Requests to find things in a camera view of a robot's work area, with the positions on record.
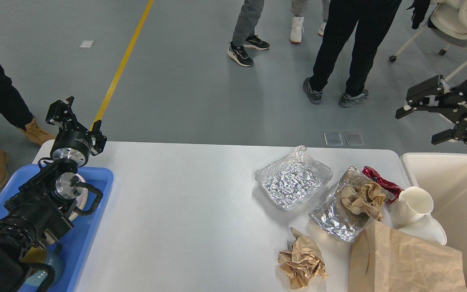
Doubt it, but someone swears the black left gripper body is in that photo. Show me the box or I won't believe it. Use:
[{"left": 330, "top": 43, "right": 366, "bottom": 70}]
[{"left": 50, "top": 131, "right": 92, "bottom": 167}]

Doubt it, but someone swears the cream plastic bin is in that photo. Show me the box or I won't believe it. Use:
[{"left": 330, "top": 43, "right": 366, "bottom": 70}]
[{"left": 401, "top": 152, "right": 467, "bottom": 286}]

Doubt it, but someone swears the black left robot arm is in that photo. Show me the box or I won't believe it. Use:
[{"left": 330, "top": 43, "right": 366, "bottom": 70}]
[{"left": 0, "top": 96, "right": 107, "bottom": 292}]

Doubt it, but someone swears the black jacket on chair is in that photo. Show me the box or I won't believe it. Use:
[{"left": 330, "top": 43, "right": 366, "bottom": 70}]
[{"left": 407, "top": 0, "right": 438, "bottom": 30}]

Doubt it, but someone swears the person in grey sneakers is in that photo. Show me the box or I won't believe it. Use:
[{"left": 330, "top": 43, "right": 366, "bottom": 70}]
[{"left": 302, "top": 0, "right": 403, "bottom": 108}]

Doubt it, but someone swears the aluminium foil tray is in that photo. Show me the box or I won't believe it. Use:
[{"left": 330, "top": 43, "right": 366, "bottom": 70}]
[{"left": 255, "top": 146, "right": 333, "bottom": 211}]

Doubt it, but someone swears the clear floor plate right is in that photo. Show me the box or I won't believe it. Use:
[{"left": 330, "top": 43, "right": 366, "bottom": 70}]
[{"left": 343, "top": 132, "right": 365, "bottom": 146}]

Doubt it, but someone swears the person in white sneakers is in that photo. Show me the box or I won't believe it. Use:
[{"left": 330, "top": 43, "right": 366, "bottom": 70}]
[{"left": 289, "top": 0, "right": 331, "bottom": 45}]

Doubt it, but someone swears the brown paper bag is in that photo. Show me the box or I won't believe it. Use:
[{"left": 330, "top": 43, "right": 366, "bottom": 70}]
[{"left": 348, "top": 220, "right": 467, "bottom": 292}]

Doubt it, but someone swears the pink plate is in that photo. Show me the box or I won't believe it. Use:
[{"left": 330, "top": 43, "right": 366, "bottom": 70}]
[{"left": 66, "top": 185, "right": 88, "bottom": 221}]

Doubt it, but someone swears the clear floor plate left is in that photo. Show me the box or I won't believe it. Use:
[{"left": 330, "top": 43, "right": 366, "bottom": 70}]
[{"left": 324, "top": 132, "right": 344, "bottom": 146}]

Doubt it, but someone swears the clear floor plate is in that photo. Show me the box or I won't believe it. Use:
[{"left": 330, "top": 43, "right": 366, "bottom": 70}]
[
  {"left": 343, "top": 132, "right": 365, "bottom": 146},
  {"left": 324, "top": 132, "right": 344, "bottom": 146}
]

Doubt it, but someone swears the yellow plate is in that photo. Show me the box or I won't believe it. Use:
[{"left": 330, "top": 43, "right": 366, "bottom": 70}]
[{"left": 21, "top": 247, "right": 47, "bottom": 264}]

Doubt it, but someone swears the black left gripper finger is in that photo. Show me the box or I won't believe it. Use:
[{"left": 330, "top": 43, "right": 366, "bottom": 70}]
[
  {"left": 45, "top": 96, "right": 80, "bottom": 134},
  {"left": 89, "top": 120, "right": 107, "bottom": 156}
]

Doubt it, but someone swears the crumpled brown paper ball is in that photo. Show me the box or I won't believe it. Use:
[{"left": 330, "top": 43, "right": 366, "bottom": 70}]
[{"left": 277, "top": 228, "right": 329, "bottom": 290}]

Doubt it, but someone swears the teal HOME mug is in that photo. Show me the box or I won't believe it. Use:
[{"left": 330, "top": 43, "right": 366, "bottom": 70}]
[{"left": 25, "top": 249, "right": 64, "bottom": 287}]

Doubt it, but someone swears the person in black sneakers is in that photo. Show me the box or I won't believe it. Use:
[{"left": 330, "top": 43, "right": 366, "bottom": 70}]
[{"left": 227, "top": 0, "right": 270, "bottom": 68}]

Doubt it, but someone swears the white paper bowl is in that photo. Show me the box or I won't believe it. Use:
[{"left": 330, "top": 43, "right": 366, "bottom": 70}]
[{"left": 398, "top": 216, "right": 447, "bottom": 245}]

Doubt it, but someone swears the red small object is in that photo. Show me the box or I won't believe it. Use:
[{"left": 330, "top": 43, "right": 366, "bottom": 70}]
[{"left": 362, "top": 166, "right": 403, "bottom": 204}]

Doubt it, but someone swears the white office chair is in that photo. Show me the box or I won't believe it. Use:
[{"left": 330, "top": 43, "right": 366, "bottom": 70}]
[{"left": 389, "top": 0, "right": 467, "bottom": 81}]

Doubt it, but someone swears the white paper cup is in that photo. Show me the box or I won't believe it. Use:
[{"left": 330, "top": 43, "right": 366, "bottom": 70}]
[{"left": 389, "top": 186, "right": 434, "bottom": 227}]

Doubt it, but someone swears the foil bag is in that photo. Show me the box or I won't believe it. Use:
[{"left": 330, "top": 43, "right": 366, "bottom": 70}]
[{"left": 309, "top": 166, "right": 389, "bottom": 242}]

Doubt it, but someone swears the blue plastic tray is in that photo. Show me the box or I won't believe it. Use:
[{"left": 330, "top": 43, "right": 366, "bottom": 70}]
[{"left": 0, "top": 164, "right": 114, "bottom": 292}]

